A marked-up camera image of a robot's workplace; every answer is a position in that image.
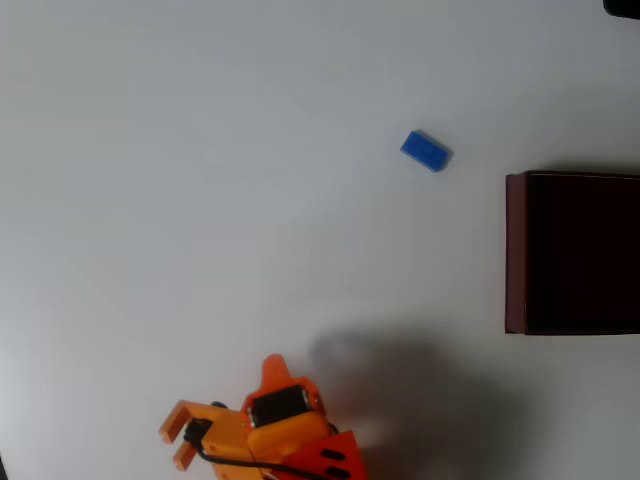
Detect black camera cable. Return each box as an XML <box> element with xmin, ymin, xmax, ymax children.
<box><xmin>192</xmin><ymin>439</ymin><xmax>326</xmax><ymax>480</ymax></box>

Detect black rounded object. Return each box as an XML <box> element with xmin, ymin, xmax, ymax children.
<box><xmin>602</xmin><ymin>0</ymin><xmax>640</xmax><ymax>20</ymax></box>

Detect dark red box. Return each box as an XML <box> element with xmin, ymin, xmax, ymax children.
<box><xmin>504</xmin><ymin>170</ymin><xmax>640</xmax><ymax>337</ymax></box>

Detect small black camera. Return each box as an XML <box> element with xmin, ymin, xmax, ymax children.
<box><xmin>182</xmin><ymin>418</ymin><xmax>214</xmax><ymax>446</ymax></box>

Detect orange camera mount bracket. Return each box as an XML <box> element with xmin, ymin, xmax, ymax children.
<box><xmin>158</xmin><ymin>399</ymin><xmax>257</xmax><ymax>480</ymax></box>

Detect small blue block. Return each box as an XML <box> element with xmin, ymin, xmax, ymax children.
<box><xmin>399</xmin><ymin>130</ymin><xmax>455</xmax><ymax>174</ymax></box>

